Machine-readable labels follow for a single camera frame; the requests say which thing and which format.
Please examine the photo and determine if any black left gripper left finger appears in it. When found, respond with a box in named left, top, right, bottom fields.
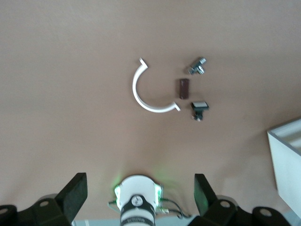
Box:
left=0, top=172, right=88, bottom=226

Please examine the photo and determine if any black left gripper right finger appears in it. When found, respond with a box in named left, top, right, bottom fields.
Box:
left=194, top=173, right=301, bottom=226

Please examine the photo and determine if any white drawer cabinet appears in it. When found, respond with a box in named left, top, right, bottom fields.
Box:
left=266, top=117, right=301, bottom=210

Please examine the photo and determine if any black white rectangular button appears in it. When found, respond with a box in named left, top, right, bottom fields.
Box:
left=190, top=100, right=210, bottom=122

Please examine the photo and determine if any brown terminal block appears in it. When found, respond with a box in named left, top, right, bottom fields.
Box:
left=176, top=78, right=190, bottom=100

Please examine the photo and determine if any brown table cover mat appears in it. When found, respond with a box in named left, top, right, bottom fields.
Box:
left=0, top=0, right=301, bottom=222

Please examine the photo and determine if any white curved clamp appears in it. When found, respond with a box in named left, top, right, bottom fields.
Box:
left=132, top=57, right=182, bottom=113

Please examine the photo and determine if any silver metal fitting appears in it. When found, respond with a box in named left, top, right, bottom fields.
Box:
left=187, top=57, right=207, bottom=75

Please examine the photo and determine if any black base cable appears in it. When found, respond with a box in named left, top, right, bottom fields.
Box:
left=161, top=199, right=192, bottom=219

